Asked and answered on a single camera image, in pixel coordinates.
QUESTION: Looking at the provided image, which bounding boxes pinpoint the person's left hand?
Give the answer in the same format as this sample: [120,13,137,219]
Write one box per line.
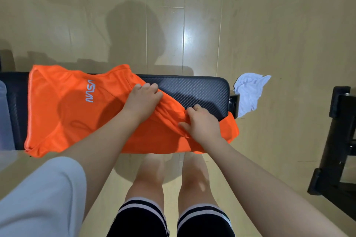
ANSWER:
[122,83,164,127]

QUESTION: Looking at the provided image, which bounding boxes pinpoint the person's right hand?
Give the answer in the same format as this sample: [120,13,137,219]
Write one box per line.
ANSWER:
[178,104,223,147]

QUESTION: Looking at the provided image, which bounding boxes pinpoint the orange t-shirt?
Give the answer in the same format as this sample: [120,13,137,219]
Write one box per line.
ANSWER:
[24,64,240,158]

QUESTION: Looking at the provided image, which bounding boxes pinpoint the person's right forearm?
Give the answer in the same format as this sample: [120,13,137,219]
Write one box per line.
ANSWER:
[199,134,349,237]

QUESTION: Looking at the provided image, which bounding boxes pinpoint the person's left forearm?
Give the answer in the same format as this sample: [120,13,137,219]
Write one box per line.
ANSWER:
[60,110,140,222]

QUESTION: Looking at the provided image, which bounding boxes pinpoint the black padded bench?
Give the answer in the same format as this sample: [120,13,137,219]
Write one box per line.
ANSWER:
[0,71,240,151]

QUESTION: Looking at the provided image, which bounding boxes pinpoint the person's right leg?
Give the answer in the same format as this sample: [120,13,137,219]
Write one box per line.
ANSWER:
[177,151,219,213]

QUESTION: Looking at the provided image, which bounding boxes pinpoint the person's leg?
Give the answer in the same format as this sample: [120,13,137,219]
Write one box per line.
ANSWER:
[125,153,165,213]
[177,151,219,213]

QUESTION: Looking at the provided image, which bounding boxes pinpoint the person's left leg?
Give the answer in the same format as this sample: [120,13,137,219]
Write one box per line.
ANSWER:
[125,153,165,213]

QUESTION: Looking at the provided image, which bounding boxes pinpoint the white crumpled cloth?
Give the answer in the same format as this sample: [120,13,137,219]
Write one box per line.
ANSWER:
[233,73,272,118]

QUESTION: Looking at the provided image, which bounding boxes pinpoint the black shorts with white stripes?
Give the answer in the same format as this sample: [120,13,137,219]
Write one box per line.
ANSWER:
[107,197,236,237]

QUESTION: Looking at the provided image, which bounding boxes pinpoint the light grey folded cloth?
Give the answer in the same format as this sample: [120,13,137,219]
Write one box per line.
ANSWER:
[0,80,16,151]

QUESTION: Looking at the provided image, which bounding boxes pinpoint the person's white shirt sleeve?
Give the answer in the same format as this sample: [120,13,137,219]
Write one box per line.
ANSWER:
[0,156,87,237]

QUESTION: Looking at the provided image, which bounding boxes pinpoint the black metal equipment frame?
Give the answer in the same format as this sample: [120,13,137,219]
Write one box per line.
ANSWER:
[307,86,356,222]

